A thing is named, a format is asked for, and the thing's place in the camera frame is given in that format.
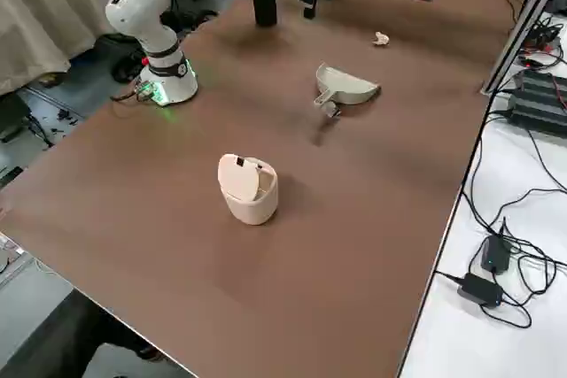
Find black power adapter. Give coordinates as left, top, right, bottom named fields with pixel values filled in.
left=457, top=273, right=505, bottom=307
left=480, top=235, right=514, bottom=274

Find beige curtain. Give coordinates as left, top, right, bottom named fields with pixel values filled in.
left=0, top=0, right=112, bottom=96

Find black hub with cables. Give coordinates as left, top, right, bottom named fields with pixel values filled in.
left=520, top=19, right=563, bottom=67

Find black finned power supply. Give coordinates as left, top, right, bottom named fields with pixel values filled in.
left=506, top=70, right=567, bottom=135

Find aluminium frame post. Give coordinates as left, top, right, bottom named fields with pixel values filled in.
left=481, top=0, right=567, bottom=95

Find small beige bin with lid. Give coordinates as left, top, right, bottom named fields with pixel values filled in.
left=216, top=152, right=279, bottom=227

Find pale plastic dustpan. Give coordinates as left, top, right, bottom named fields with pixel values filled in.
left=313, top=62, right=382, bottom=119

